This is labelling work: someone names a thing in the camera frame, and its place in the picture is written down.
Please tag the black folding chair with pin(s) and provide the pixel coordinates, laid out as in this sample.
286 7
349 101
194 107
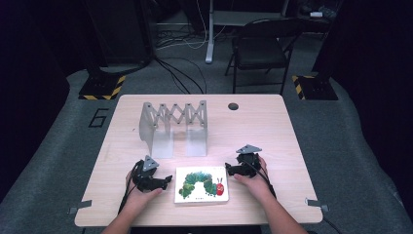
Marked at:
259 52

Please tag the black yellow striped stand base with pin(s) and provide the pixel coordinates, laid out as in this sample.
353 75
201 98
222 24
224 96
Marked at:
100 87
316 87

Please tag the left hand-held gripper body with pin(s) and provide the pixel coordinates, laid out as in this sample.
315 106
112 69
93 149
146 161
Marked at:
146 182

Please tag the small white device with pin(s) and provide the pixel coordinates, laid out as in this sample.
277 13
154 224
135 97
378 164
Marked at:
316 14

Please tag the white caterpillar picture book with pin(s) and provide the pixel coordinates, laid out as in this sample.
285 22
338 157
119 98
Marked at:
201 187

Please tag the grey expandable metal book rack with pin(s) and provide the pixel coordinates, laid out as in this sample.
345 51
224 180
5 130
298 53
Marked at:
162 143

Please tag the white desk frame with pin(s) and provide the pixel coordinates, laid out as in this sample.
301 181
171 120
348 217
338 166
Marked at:
210 39

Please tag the person's left hand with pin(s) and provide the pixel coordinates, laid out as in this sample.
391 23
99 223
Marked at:
142 199

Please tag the dark equipment cabinet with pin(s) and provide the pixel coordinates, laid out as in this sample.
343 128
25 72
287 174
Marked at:
120 32

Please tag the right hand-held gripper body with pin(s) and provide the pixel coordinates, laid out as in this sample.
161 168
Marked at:
249 162

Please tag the grey table edge bracket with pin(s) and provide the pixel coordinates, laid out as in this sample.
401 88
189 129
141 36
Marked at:
316 204
81 205

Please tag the person's right hand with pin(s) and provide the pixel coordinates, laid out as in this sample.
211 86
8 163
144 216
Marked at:
256 185

